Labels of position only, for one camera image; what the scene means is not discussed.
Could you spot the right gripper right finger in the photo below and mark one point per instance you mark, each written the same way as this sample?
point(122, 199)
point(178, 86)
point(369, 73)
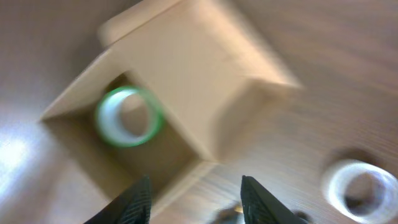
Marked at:
point(261, 207)

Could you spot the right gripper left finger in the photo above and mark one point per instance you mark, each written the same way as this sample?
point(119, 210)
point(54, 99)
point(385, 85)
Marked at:
point(133, 206)

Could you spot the green tape roll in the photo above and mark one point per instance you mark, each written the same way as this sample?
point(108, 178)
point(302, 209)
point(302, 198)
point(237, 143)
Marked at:
point(110, 126)

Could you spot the white tape roll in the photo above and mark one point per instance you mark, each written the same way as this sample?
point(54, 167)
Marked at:
point(337, 179)

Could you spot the brown cardboard box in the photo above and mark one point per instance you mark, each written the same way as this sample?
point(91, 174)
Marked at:
point(215, 78)

